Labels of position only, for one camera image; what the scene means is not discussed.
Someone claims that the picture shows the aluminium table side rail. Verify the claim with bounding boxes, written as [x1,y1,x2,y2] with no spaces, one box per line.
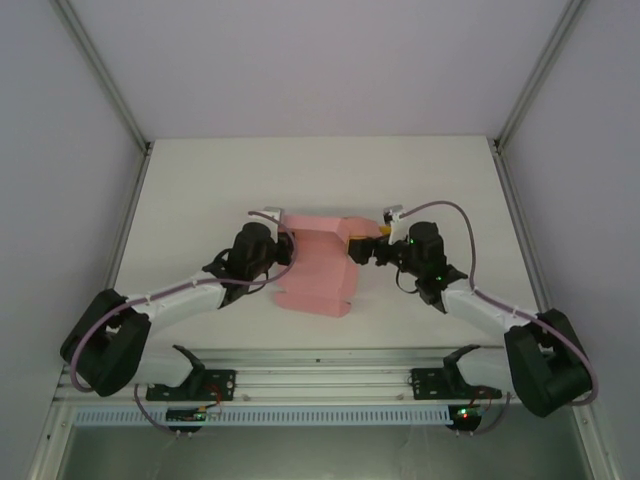
[27,148,153,480]
[491,144,617,480]

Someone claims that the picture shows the slotted light blue cable duct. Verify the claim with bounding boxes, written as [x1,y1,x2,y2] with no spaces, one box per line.
[73,405,454,427]

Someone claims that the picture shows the small circuit board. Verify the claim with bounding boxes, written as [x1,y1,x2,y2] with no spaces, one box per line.
[448,402,489,427]
[165,404,224,424]

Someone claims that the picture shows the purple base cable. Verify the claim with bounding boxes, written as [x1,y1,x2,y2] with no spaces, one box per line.
[455,392,512,437]
[133,382,182,438]

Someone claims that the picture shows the pink cloth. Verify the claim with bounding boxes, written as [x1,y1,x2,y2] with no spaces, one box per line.
[272,212,384,320]

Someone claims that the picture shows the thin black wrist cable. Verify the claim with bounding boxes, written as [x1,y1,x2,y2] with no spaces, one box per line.
[394,268,420,297]
[201,248,234,275]

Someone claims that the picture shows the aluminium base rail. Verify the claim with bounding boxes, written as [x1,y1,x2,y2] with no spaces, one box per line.
[54,346,599,402]

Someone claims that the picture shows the aluminium frame post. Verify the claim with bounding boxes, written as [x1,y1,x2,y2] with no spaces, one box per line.
[491,0,589,154]
[49,0,153,158]

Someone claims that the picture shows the grey metal panel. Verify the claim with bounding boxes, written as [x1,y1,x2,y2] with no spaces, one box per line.
[63,423,587,480]

